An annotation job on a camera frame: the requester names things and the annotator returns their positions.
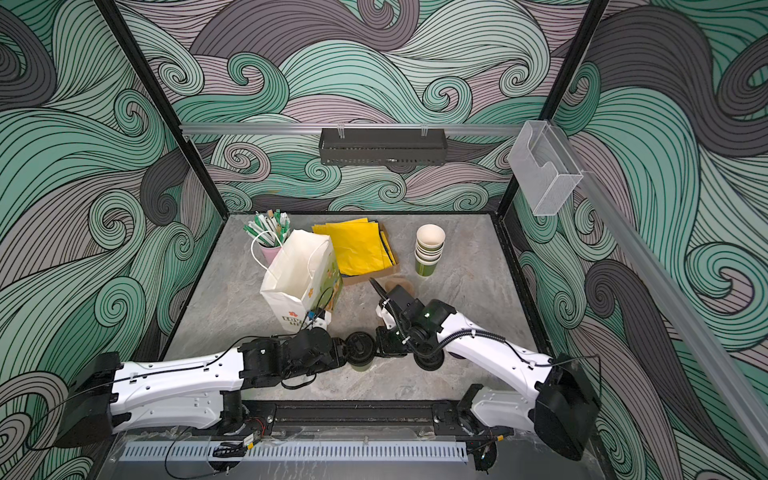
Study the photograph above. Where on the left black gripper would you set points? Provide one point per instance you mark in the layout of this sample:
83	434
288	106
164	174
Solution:
339	357

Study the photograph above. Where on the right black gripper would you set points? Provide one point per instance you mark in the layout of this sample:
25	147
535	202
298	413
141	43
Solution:
383	346

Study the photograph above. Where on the white paper takeout bag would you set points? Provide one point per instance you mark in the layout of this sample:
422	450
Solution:
303	276

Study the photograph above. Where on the green paper coffee cup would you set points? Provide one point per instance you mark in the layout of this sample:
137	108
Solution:
362	368

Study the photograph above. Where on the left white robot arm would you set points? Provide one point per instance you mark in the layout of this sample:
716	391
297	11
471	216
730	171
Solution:
109	396

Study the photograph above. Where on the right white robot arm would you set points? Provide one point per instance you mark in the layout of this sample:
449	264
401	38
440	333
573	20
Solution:
528	376

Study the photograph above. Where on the black coffee lid stack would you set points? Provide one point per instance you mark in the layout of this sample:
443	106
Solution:
430	363

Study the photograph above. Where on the brown pulp cup carrier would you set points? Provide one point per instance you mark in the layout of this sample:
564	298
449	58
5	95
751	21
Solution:
394	281

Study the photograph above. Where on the brown cardboard napkin tray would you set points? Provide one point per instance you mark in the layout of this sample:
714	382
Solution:
391	270

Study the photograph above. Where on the yellow napkin stack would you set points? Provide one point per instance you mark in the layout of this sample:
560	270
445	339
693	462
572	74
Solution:
359	245

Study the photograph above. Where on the stack of green paper cups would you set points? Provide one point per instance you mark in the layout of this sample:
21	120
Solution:
430	241

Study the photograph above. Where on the pink cup of stirrers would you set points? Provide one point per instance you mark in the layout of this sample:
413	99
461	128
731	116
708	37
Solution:
269	231

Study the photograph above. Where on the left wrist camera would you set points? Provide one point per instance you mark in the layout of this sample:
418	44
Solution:
318	318

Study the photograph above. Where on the white slotted cable duct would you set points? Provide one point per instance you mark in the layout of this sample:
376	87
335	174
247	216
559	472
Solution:
424	451

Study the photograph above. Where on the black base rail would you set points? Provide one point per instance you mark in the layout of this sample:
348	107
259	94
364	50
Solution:
354	414

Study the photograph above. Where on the black wall-mounted tray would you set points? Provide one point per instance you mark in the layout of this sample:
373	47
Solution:
382	146

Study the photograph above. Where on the clear acrylic wall holder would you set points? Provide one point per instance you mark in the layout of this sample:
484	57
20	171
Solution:
544	164

